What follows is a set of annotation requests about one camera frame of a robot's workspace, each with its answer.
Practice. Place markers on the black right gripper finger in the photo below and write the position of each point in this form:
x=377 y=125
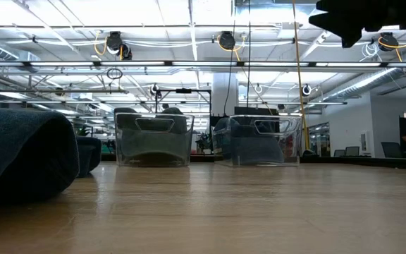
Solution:
x=347 y=5
x=345 y=26

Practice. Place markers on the blue denim baseball cap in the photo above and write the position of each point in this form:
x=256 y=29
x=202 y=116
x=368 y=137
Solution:
x=19 y=151
x=88 y=157
x=252 y=148

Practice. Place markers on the dark office chair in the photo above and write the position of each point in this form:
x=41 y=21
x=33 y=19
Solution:
x=391 y=150
x=339 y=152
x=352 y=151

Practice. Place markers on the clear plastic storage bin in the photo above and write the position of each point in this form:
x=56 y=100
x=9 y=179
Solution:
x=120 y=141
x=294 y=141

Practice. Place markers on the white building pillar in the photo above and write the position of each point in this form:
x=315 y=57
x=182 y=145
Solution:
x=220 y=91

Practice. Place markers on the long linear ceiling light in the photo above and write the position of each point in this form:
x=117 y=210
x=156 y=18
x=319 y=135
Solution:
x=136 y=63

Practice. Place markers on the silver rectangular air duct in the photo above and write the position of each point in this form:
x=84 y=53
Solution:
x=259 y=12

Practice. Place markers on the black aluminium table frame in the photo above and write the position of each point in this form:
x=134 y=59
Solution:
x=365 y=163

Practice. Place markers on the black gantry frame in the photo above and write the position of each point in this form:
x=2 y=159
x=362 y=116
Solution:
x=183 y=90

